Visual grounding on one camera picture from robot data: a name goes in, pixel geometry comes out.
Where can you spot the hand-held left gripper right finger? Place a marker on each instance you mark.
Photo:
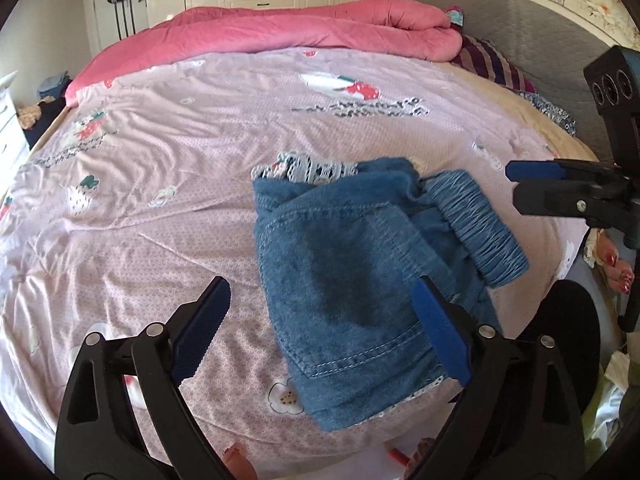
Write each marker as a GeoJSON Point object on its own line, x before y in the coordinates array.
{"type": "Point", "coordinates": [440, 325]}

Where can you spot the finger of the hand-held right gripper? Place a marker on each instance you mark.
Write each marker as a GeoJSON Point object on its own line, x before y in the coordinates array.
{"type": "Point", "coordinates": [535, 170]}
{"type": "Point", "coordinates": [550, 200]}

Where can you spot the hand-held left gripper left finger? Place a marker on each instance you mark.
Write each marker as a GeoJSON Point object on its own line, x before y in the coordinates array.
{"type": "Point", "coordinates": [200, 340]}

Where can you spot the blue denim shorts with lace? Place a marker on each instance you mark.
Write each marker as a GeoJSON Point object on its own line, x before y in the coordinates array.
{"type": "Point", "coordinates": [340, 260]}

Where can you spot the person's right hand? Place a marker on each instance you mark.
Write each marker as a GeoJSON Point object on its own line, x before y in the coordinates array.
{"type": "Point", "coordinates": [612, 260]}

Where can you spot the beige mattress cover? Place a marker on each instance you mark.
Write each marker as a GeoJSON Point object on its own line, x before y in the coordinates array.
{"type": "Point", "coordinates": [525, 120]}

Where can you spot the blue floral cloth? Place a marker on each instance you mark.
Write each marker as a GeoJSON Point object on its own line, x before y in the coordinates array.
{"type": "Point", "coordinates": [555, 112]}

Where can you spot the grey quilted headboard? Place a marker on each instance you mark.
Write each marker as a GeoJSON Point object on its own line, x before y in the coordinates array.
{"type": "Point", "coordinates": [530, 30]}

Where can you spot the striped pillow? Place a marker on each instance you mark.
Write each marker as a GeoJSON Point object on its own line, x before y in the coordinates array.
{"type": "Point", "coordinates": [487, 60]}

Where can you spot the person's black trouser leg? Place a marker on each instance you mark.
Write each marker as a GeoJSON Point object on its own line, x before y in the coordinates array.
{"type": "Point", "coordinates": [570, 335]}

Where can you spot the teal patterned cloth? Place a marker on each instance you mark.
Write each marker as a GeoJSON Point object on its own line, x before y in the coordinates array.
{"type": "Point", "coordinates": [455, 16]}

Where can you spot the pink printed bed sheet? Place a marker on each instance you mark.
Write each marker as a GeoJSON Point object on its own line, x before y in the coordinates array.
{"type": "Point", "coordinates": [150, 160]}

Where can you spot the white drawer cabinet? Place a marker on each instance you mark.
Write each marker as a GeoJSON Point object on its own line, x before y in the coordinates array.
{"type": "Point", "coordinates": [10, 130]}

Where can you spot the pile of clothes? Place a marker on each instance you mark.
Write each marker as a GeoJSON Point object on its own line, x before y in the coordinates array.
{"type": "Point", "coordinates": [50, 90]}

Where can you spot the pink quilt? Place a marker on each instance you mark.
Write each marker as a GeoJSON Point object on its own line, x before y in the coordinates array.
{"type": "Point", "coordinates": [275, 25]}

